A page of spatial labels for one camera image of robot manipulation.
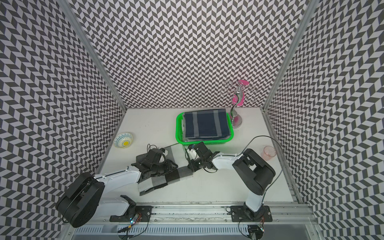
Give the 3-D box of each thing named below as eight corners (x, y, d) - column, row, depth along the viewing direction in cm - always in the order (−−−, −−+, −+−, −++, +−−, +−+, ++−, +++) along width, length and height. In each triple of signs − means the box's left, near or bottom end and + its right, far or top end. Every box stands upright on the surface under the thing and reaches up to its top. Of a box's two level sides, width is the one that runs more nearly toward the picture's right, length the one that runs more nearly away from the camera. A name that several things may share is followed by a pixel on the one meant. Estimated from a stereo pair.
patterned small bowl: (114, 147, 98) (111, 143, 94) (119, 136, 104) (116, 132, 100) (131, 147, 98) (128, 143, 94) (135, 136, 104) (133, 132, 100)
